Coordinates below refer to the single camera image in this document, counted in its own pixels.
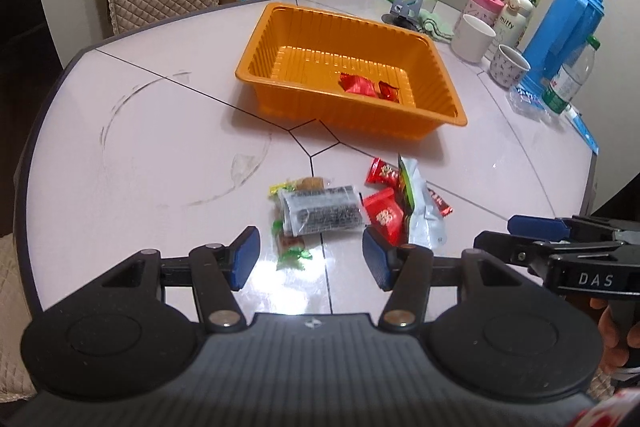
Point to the grey phone stand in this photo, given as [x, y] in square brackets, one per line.
[406, 4]

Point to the white thermos bottle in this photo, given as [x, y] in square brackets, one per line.
[515, 22]

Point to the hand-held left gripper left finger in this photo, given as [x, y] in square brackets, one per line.
[247, 257]

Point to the shiny red candy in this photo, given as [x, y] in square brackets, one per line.
[389, 91]
[357, 84]

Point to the blue thermos jug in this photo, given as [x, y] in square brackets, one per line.
[565, 27]

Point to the red brown candy stick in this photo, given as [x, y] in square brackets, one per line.
[441, 203]

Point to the green cloth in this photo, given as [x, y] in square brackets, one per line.
[437, 27]

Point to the blue flat packet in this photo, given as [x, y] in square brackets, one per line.
[585, 132]

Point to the small red candy packet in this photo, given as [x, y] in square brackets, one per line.
[382, 172]

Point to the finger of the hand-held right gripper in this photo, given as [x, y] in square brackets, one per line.
[535, 227]
[505, 247]

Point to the green label water bottle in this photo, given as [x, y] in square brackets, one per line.
[567, 84]

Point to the white mug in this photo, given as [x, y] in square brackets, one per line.
[470, 42]

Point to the green brown candy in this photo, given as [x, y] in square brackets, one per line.
[292, 257]

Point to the large red square packet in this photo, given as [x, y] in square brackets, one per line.
[385, 217]

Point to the black grey snack packet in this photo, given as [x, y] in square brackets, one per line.
[322, 209]

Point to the clear packet blue print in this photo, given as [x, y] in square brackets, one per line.
[527, 102]

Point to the beige quilted cushion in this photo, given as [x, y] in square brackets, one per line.
[17, 317]

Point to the orange plastic tray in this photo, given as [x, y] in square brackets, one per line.
[310, 57]

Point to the person's right hand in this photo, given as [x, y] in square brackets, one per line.
[612, 347]

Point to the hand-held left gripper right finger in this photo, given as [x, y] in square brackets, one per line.
[375, 257]

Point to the patterned white cup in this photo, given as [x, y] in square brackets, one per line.
[507, 69]

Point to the silver green snack pouch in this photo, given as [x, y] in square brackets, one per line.
[425, 222]

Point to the red white cloth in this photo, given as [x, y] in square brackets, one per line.
[607, 412]

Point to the pink lid cup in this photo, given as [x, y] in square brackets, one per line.
[482, 4]

